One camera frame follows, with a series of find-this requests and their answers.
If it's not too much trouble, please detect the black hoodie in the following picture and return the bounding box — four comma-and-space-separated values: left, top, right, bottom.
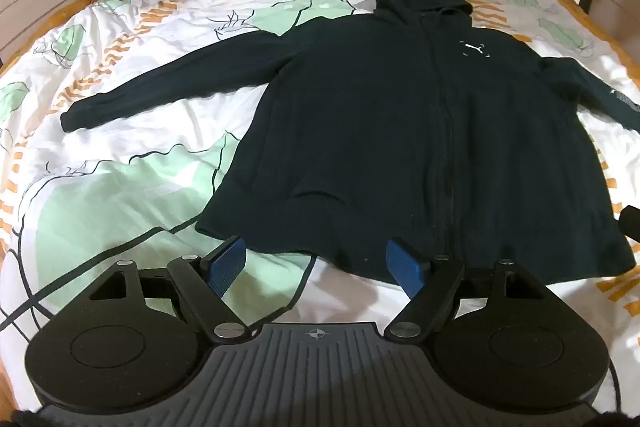
60, 0, 640, 285

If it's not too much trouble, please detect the leaf printed white duvet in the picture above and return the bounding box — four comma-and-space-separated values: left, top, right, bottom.
0, 0, 640, 408

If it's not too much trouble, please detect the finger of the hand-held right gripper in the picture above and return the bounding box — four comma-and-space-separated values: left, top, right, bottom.
618, 205, 640, 243

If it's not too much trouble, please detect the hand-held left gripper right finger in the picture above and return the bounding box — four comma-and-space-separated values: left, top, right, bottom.
382, 237, 548, 340

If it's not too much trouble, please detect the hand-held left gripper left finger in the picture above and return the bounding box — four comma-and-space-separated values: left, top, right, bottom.
87, 235, 258, 342

